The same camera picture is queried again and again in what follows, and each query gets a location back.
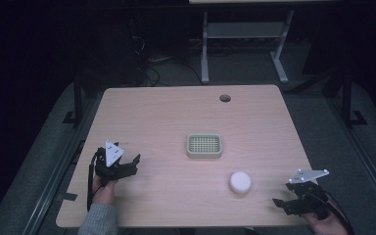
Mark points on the person's right hand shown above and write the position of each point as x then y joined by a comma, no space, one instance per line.
323,225

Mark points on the white metal desk frame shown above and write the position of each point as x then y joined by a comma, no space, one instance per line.
245,30

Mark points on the person's left hand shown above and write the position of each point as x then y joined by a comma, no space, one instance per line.
105,193

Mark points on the pale green soap dish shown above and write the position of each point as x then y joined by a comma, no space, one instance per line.
204,146

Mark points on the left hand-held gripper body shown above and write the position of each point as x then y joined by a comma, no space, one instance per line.
111,156

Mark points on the dark tape strip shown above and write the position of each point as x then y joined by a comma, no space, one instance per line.
68,197

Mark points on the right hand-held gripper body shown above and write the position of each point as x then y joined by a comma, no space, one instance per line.
310,192

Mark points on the black metal stand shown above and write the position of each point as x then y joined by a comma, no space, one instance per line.
347,98
77,98

